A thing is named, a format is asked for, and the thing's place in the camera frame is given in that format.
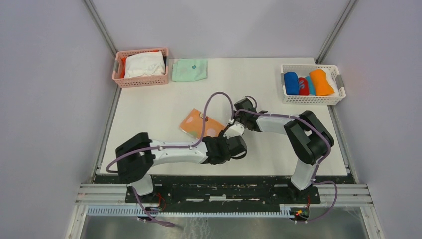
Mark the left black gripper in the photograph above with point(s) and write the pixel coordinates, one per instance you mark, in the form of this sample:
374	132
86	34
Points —
220	137

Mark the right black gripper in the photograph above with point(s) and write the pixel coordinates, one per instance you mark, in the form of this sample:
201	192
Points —
237	115

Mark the patterned peach towel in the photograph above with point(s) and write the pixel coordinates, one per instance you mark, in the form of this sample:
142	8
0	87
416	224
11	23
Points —
193	122

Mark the blue microfiber towel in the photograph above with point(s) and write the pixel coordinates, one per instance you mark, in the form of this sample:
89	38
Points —
291	83

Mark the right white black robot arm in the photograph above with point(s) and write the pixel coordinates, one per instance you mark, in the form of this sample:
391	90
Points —
310	140

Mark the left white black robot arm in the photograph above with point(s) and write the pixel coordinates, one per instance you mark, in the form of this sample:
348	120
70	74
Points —
137	155

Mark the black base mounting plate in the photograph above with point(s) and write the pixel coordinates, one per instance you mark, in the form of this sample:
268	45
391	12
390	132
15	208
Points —
233	194

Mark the red rolled towel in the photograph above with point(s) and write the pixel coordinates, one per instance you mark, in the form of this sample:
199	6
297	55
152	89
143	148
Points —
303	86

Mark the light blue rolled towel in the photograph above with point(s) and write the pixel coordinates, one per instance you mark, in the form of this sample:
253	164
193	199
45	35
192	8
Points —
310	86

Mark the mint green folded towel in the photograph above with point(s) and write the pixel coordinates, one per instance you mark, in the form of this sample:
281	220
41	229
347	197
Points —
189	70

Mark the white rolled towel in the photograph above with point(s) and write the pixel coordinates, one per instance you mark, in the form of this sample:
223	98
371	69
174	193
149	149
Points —
333	84

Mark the pink plastic basket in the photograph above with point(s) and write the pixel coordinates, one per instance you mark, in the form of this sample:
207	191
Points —
119	67

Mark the white plastic basket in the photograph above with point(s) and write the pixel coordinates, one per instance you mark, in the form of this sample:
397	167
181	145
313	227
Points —
302	70

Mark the white towel in pink basket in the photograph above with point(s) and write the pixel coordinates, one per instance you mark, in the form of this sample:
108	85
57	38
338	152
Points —
144	65

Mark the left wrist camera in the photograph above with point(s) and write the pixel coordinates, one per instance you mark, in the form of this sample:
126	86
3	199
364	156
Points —
233	129

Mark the white slotted cable duct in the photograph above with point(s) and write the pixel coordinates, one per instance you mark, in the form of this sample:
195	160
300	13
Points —
136	211

